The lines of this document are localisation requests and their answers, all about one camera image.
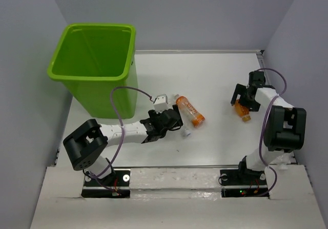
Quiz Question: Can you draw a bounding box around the clear crushed bottle white cap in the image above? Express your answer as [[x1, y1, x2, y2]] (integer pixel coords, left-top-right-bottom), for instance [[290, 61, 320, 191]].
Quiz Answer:
[[168, 96, 191, 138]]

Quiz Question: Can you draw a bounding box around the orange drink bottle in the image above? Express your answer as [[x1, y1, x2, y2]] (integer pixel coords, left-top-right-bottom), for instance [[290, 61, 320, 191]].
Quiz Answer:
[[174, 94, 205, 128]]

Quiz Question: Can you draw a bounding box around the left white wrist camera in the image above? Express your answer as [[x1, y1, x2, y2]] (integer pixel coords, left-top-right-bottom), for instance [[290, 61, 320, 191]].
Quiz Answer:
[[153, 94, 169, 113]]

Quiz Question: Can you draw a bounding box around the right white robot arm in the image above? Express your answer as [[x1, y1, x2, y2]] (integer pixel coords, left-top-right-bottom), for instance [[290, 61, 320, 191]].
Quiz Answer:
[[231, 69, 306, 184]]

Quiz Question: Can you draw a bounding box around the aluminium table edge rail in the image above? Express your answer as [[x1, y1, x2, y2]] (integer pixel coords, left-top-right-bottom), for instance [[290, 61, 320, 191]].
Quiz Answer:
[[136, 50, 264, 55]]

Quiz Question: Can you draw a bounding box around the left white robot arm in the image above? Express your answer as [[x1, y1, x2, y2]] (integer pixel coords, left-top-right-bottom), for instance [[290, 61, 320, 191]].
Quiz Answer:
[[63, 105, 183, 185]]

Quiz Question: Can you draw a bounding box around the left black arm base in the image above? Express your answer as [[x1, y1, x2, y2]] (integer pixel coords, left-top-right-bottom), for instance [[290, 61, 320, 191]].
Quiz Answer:
[[81, 169, 131, 199]]

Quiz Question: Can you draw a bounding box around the green plastic bin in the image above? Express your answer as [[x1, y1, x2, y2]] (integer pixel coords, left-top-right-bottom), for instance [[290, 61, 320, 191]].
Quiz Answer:
[[47, 23, 138, 119]]

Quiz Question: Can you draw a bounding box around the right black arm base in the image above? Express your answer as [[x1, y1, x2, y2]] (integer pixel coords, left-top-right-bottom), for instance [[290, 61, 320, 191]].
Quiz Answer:
[[218, 169, 269, 198]]

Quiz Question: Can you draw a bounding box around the small orange bottle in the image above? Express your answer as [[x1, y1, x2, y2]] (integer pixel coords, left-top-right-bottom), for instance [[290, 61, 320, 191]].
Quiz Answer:
[[234, 99, 251, 122]]

